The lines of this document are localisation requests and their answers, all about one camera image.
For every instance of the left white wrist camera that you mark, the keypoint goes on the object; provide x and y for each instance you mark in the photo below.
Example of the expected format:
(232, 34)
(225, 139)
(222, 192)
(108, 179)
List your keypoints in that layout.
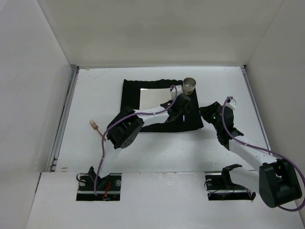
(176, 90)

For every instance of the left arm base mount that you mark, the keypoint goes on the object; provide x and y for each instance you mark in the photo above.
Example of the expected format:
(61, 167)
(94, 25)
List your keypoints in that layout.
(108, 188)

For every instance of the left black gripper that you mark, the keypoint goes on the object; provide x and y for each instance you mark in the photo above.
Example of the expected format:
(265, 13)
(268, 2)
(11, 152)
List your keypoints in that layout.
(173, 113)

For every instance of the copper fork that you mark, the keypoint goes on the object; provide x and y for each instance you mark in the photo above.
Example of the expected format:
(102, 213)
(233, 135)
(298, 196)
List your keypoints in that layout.
(95, 127)

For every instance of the black cloth placemat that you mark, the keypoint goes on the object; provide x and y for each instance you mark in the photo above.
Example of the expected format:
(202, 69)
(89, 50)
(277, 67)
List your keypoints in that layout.
(131, 97)

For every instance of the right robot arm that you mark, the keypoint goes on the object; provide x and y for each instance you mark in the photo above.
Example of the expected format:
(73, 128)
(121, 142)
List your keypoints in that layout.
(276, 176)

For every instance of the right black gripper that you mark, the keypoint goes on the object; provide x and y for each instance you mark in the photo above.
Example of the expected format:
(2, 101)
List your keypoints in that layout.
(207, 110)

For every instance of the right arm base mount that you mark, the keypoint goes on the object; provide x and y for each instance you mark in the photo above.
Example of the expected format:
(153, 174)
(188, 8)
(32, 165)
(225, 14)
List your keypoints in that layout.
(220, 187)

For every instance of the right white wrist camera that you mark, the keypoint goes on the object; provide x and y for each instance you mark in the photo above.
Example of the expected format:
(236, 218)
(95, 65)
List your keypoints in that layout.
(231, 103)

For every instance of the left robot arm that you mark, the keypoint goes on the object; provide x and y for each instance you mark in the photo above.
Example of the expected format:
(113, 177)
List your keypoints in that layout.
(124, 128)

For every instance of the white square plate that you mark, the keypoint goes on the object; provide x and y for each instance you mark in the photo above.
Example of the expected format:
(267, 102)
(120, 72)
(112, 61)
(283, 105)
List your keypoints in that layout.
(150, 98)

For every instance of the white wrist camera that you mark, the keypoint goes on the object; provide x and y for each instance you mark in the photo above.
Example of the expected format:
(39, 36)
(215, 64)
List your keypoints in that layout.
(176, 90)
(231, 103)

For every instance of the metal cup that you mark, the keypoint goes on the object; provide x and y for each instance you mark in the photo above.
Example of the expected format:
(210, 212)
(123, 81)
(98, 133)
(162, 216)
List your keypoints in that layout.
(189, 85)

